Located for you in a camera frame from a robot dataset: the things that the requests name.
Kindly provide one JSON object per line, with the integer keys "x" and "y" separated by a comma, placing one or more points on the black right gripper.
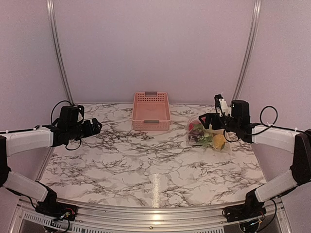
{"x": 208, "y": 117}

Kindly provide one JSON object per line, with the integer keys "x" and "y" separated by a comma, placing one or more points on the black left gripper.
{"x": 89, "y": 131}

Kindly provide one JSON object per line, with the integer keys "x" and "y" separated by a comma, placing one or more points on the clear zip top bag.
{"x": 191, "y": 142}

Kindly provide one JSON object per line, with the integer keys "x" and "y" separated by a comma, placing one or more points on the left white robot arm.
{"x": 71, "y": 125}

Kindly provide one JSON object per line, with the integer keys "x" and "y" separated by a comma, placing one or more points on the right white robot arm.
{"x": 283, "y": 153}

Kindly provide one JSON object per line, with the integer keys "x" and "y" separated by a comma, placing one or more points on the green fake leafy vegetable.
{"x": 204, "y": 139}

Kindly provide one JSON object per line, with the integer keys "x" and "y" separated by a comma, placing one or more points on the yellow fake lemon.
{"x": 218, "y": 141}

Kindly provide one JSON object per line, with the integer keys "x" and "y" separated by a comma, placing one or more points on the pink plastic basket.
{"x": 151, "y": 111}

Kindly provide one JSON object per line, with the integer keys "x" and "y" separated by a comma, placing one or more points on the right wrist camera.
{"x": 221, "y": 106}

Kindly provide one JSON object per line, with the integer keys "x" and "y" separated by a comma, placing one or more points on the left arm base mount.
{"x": 58, "y": 211}

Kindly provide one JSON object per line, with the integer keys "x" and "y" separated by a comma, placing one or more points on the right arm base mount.
{"x": 242, "y": 212}

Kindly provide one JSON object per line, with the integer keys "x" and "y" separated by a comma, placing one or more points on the front aluminium rail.
{"x": 95, "y": 218}

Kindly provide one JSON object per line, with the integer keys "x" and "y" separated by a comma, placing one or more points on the right aluminium frame post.
{"x": 249, "y": 48}

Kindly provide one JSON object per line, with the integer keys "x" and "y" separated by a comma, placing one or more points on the aluminium frame post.
{"x": 57, "y": 48}
{"x": 249, "y": 48}

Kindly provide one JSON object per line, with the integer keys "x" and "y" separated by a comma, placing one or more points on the left aluminium frame post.
{"x": 57, "y": 48}

